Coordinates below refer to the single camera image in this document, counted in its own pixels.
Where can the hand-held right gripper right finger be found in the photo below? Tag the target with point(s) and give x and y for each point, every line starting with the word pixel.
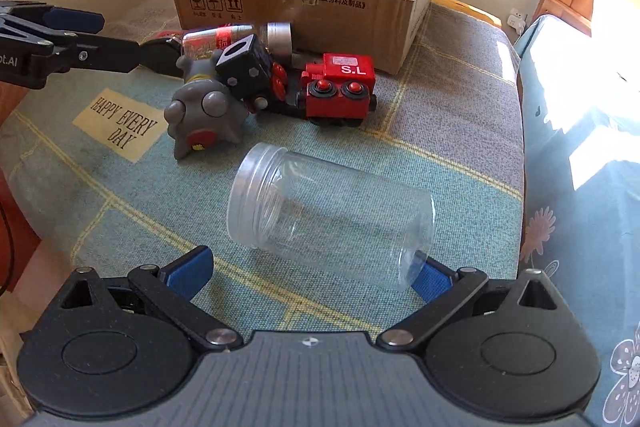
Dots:
pixel 432 281

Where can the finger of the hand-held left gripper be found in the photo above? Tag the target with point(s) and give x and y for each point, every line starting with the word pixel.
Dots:
pixel 75 21
pixel 100 54

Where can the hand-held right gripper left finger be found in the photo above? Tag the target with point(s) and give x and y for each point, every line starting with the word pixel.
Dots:
pixel 192 269

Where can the black glossy plastic object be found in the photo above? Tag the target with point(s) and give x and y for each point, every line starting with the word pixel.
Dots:
pixel 162 59

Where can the clear bottle of gold pins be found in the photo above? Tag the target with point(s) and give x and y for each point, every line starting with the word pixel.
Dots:
pixel 215 41

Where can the grey toy figure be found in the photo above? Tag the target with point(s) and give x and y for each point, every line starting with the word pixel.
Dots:
pixel 205 107

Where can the clear plastic jar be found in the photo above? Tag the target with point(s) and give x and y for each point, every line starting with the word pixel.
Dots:
pixel 325 217

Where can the black toy locomotive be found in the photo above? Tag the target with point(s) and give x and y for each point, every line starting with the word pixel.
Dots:
pixel 245 67

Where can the red toy train car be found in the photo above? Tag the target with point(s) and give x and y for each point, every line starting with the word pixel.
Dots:
pixel 345 87

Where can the brown cardboard box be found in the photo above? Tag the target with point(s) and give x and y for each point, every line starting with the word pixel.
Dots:
pixel 320 14

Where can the checked grey blue cloth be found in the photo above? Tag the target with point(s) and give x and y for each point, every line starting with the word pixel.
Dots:
pixel 350 147

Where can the blue floral bedsheet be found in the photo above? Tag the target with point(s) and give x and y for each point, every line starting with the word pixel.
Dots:
pixel 580 207

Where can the reddish cloth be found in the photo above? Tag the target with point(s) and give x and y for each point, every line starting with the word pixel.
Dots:
pixel 20 232

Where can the white wall plug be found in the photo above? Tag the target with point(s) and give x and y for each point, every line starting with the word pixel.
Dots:
pixel 516 19

